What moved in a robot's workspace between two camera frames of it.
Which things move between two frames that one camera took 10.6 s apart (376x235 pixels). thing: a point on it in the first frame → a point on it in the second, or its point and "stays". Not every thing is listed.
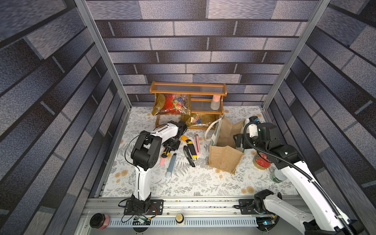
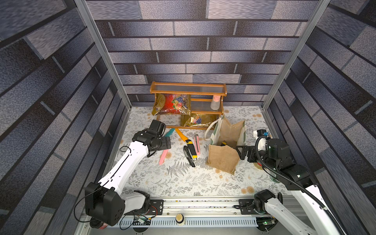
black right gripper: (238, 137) → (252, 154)
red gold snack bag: (173, 104) stays
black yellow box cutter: (187, 153) stays
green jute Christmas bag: (223, 153) stays
